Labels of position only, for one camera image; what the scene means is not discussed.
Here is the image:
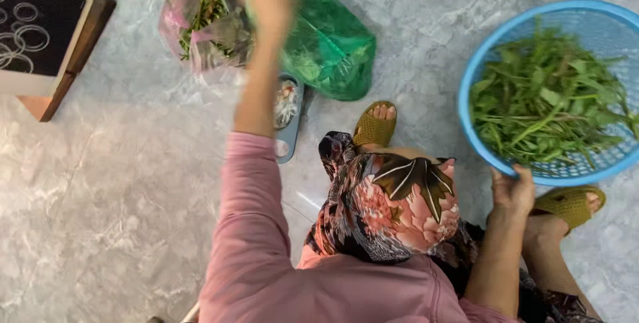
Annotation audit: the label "person's right hand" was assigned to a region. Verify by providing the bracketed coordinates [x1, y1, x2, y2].
[490, 164, 536, 220]

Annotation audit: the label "blue plastic mesh basket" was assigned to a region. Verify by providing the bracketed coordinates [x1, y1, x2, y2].
[457, 0, 639, 188]

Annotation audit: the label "clear pink bag of scraps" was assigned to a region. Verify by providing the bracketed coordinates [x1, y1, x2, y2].
[158, 0, 256, 75]

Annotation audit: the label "green plastic bag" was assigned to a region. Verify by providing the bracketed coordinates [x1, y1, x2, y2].
[277, 0, 378, 102]

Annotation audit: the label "pile of vegetable trimmings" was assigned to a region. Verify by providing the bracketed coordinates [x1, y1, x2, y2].
[274, 79, 300, 130]

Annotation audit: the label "grey-blue plastic cutting board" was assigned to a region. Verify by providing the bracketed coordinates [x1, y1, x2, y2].
[273, 72, 306, 165]

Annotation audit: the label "person's left foot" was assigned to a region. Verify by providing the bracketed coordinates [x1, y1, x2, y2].
[370, 104, 397, 121]

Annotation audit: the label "person's foot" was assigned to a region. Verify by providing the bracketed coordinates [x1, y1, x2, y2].
[522, 192, 602, 264]
[370, 104, 397, 121]

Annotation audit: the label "olive rubber slipper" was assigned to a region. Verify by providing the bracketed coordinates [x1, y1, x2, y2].
[352, 100, 398, 150]
[530, 185, 608, 236]

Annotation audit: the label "wooden cabinet with dark panel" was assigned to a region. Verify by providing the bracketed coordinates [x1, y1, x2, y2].
[0, 0, 117, 123]

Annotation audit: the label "person's floral patterned trousers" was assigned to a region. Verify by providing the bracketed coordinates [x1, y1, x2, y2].
[305, 131, 605, 323]

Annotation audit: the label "person's pink long-sleeved shirt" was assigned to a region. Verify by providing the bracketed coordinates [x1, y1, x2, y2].
[198, 131, 522, 323]

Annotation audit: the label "heap of green leafy vegetables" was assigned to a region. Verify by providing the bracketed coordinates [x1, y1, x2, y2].
[469, 18, 639, 168]

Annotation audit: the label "person's right foot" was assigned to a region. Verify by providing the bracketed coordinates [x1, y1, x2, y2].
[522, 192, 602, 264]

